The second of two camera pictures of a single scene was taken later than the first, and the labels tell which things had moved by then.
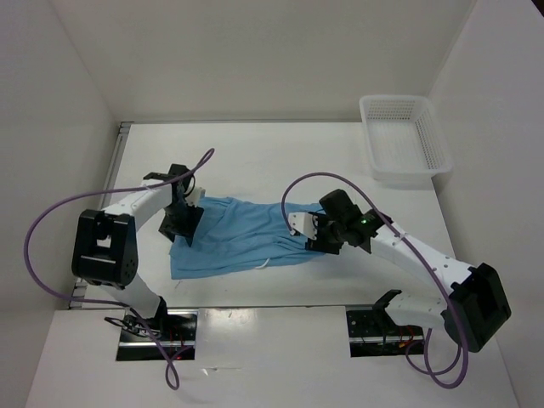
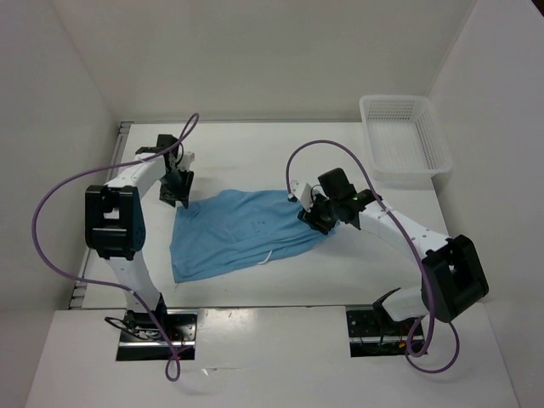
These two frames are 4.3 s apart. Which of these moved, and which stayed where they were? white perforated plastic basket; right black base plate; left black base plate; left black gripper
Moved: left black gripper
Stayed: white perforated plastic basket; left black base plate; right black base plate
